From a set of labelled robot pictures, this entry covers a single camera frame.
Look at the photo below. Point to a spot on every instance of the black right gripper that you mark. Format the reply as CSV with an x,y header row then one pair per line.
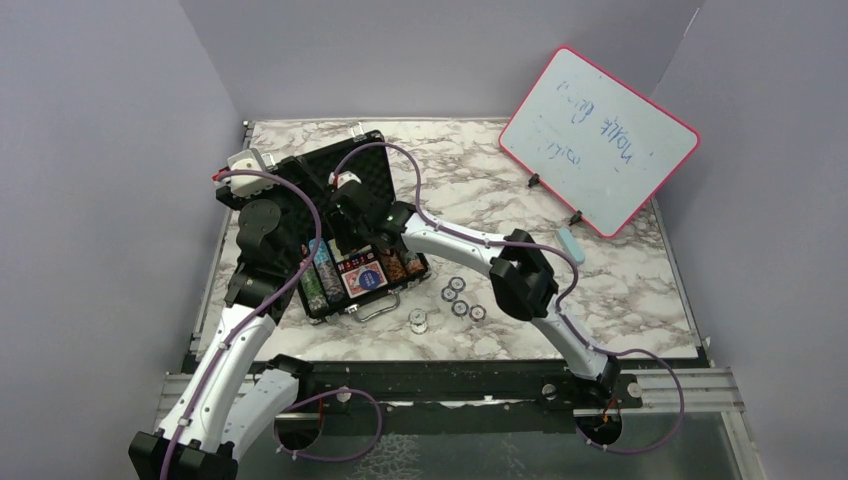
x,y
337,225

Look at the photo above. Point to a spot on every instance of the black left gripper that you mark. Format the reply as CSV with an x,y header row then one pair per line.
x,y
240,202

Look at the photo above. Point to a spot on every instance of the black poker set case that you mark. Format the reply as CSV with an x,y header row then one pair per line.
x,y
366,156

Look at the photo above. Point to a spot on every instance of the red playing card deck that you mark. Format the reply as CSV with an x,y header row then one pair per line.
x,y
364,279

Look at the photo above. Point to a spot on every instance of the blue 10 chip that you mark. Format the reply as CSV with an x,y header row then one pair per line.
x,y
448,294
477,313
457,284
459,308

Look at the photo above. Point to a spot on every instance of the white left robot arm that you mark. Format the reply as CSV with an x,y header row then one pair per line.
x,y
211,426

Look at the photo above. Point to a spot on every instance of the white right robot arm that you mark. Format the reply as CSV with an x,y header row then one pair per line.
x,y
522,279

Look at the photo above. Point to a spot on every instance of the red dice in case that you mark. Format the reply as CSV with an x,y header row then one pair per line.
x,y
353,263

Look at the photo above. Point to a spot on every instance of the brown chip row in case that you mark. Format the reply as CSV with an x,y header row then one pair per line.
x,y
394,267

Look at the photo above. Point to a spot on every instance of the red green chip row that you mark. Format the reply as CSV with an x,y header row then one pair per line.
x,y
412,263

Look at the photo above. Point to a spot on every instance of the light blue whiteboard eraser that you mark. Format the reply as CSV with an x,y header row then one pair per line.
x,y
570,245

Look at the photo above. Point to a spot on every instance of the pink framed whiteboard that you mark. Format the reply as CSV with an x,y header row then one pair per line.
x,y
600,146

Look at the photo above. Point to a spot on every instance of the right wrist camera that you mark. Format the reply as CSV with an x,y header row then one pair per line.
x,y
337,181

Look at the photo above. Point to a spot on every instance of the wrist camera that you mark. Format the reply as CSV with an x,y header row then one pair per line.
x,y
245,173
337,181

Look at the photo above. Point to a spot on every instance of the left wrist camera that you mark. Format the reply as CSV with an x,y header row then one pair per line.
x,y
245,173

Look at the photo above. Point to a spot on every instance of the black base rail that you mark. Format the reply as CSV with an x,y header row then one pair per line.
x,y
473,397

